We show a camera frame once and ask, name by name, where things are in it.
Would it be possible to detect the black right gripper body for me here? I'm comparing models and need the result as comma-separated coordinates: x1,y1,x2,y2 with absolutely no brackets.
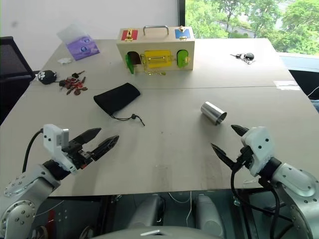
235,146,253,170

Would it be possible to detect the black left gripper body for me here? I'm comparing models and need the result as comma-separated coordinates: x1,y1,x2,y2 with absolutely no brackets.
61,140,97,172

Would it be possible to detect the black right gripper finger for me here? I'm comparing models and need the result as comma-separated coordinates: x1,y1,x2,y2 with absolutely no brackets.
230,124,250,137
210,142,238,171

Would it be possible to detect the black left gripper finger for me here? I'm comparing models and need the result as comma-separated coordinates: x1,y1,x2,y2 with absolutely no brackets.
93,135,120,161
74,127,103,145

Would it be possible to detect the stainless steel cup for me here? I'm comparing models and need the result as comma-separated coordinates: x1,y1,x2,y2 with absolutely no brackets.
200,101,228,125

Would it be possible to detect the bunch of red brown keys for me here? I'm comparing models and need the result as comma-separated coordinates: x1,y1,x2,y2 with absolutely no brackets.
59,76,89,96

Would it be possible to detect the grey right robot leg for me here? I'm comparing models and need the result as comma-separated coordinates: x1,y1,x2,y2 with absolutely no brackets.
195,194,225,238

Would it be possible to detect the grey robot leg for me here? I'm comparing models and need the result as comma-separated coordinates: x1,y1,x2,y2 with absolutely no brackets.
126,193,165,235
195,194,225,238

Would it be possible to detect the clear tape strip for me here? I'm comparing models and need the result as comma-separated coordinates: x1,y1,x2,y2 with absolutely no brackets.
274,80,300,91

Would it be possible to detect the black paw print key pouch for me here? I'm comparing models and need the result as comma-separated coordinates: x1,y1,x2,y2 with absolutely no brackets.
34,70,58,86

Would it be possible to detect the black car key bunch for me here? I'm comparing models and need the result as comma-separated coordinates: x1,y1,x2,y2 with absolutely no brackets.
230,52,256,66

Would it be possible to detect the grey left robot leg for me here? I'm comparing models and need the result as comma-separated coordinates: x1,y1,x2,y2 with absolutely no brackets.
126,193,165,235

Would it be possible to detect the crumpled white paper scrap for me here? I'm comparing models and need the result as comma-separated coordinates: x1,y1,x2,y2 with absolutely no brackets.
57,57,74,66

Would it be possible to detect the purple clear packet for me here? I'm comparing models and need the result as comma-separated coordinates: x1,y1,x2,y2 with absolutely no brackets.
56,23,101,62

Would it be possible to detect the grey robot torso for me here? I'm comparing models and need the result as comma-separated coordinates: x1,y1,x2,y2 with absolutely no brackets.
88,225,225,239

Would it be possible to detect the black mesh office chair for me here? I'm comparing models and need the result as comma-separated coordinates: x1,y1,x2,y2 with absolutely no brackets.
0,36,36,125

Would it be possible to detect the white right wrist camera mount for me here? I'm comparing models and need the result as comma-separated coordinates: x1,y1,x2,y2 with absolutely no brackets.
240,126,275,178

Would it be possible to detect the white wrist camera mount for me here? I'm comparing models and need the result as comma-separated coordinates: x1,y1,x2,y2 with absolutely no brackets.
41,123,78,176
240,126,275,178

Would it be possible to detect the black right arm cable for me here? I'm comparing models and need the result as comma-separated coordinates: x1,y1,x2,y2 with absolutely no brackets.
230,159,295,239

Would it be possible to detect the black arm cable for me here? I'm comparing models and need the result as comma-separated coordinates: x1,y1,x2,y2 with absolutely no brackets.
22,128,45,173
230,159,295,239

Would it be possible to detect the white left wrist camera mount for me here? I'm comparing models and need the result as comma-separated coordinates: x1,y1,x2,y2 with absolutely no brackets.
41,123,78,176

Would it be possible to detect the black drawstring pouch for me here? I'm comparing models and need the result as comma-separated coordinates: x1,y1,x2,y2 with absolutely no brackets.
93,83,146,127

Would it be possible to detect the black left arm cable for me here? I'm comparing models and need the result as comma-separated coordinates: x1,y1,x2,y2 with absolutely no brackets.
22,128,45,173

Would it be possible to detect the thin white cable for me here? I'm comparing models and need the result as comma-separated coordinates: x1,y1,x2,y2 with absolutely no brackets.
168,191,193,228

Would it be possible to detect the wooden lock box with handle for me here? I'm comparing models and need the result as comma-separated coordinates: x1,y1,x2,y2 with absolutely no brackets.
116,24,195,76

